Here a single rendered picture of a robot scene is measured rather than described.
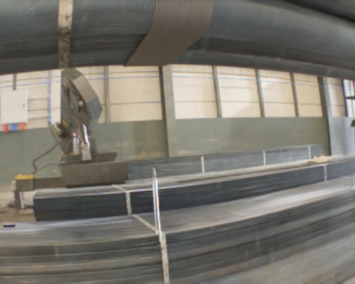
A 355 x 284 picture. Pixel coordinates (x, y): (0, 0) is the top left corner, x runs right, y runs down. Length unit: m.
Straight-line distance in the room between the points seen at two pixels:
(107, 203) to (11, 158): 6.33
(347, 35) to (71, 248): 1.26
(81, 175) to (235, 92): 6.80
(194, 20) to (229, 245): 0.90
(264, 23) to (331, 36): 0.29
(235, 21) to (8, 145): 7.45
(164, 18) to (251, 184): 1.52
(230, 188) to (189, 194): 0.27
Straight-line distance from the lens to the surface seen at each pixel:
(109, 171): 3.47
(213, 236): 1.32
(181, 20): 0.82
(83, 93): 3.06
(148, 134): 8.22
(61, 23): 0.78
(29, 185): 4.51
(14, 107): 7.88
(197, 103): 8.93
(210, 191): 1.99
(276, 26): 0.96
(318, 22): 1.08
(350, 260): 1.61
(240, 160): 7.32
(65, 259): 1.20
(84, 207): 1.81
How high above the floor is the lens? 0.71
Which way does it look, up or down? level
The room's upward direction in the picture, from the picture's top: 4 degrees counter-clockwise
